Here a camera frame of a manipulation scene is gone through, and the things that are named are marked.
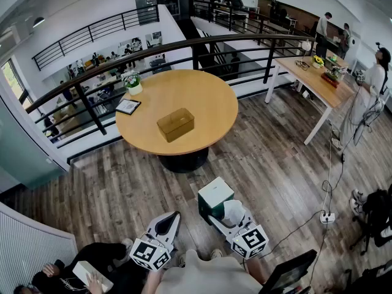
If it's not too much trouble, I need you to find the person's right forearm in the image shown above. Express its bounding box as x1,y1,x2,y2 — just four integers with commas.
244,257,272,286

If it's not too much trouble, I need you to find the small green plant decoration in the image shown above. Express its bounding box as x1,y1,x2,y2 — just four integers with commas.
325,53,349,80

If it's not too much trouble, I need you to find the black office chair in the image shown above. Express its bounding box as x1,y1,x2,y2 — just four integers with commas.
349,216,392,257

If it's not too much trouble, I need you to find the black cable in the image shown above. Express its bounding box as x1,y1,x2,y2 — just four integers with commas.
259,209,326,257

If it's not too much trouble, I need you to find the white crinkled packet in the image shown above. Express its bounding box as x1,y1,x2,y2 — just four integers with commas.
223,199,246,228

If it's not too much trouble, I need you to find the potted plant in white pot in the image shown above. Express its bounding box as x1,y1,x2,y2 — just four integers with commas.
121,71,144,97

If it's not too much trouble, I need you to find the black monitor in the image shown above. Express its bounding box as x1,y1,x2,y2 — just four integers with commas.
266,249,318,294

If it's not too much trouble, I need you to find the round wooden table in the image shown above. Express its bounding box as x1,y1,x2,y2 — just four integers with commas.
115,69,239,174

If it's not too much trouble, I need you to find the green and white box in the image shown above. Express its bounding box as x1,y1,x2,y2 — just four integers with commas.
197,176,236,226

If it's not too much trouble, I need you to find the black balcony railing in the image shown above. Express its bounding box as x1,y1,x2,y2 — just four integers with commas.
190,0,307,56

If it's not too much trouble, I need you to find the white desk lamp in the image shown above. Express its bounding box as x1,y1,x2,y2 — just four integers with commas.
300,39,312,64

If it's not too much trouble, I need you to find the clear brown plastic container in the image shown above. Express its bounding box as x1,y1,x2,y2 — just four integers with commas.
156,107,196,143

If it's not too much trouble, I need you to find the rectangular wooden desk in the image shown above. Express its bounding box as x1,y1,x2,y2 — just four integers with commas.
264,55,356,146

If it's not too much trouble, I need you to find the straight black railing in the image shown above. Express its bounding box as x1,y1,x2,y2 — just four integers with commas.
31,4,160,72

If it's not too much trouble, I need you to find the person's left forearm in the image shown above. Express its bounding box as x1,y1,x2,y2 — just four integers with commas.
141,269,164,294

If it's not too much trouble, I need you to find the white slatted panel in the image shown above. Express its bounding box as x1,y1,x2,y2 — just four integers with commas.
0,202,79,290

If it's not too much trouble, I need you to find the person's beige shirt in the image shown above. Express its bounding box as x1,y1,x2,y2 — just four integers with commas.
152,249,264,294

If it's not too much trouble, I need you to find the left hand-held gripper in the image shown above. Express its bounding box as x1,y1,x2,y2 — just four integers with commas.
129,211,182,272

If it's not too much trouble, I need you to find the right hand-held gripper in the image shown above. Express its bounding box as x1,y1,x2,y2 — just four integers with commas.
208,209,270,260

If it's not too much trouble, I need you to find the black framed card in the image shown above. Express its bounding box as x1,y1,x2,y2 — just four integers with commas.
115,99,142,116

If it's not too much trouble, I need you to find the brown book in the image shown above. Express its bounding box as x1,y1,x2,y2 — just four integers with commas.
320,72,341,89

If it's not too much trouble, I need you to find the white cable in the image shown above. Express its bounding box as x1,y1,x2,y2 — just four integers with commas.
320,123,335,214

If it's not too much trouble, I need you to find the curved black railing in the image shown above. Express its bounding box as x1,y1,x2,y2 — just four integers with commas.
25,33,317,165

